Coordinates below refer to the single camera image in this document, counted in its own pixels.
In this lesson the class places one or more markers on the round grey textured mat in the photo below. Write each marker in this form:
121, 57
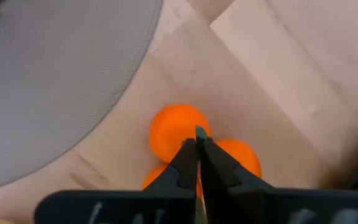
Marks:
57, 77

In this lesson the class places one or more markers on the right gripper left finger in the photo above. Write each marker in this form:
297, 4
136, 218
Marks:
166, 202

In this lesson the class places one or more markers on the orange tangerine cluster with leaves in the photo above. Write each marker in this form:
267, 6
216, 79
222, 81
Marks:
172, 130

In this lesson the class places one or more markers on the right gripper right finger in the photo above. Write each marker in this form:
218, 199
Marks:
228, 202

